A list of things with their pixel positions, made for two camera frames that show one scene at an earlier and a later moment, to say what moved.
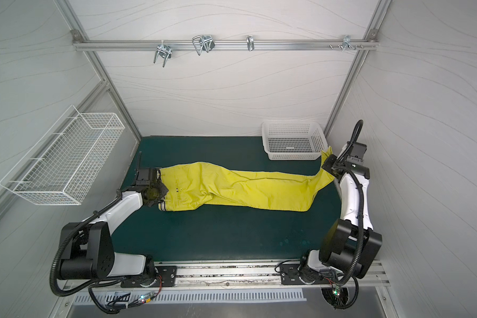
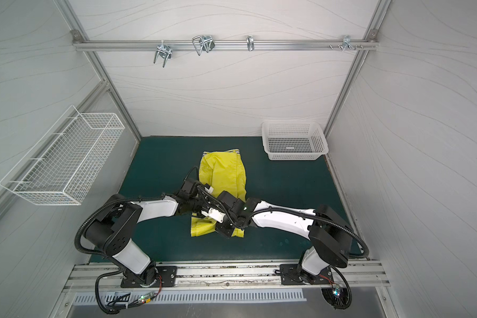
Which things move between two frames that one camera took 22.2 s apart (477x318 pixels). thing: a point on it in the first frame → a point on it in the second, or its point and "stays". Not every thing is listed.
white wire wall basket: (59, 168) stays
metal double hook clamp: (206, 42) stays
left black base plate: (167, 277) stays
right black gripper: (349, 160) → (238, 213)
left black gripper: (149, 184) → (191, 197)
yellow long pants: (188, 186) → (220, 171)
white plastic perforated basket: (293, 140) stays
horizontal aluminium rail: (232, 44) stays
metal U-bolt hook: (165, 50) stays
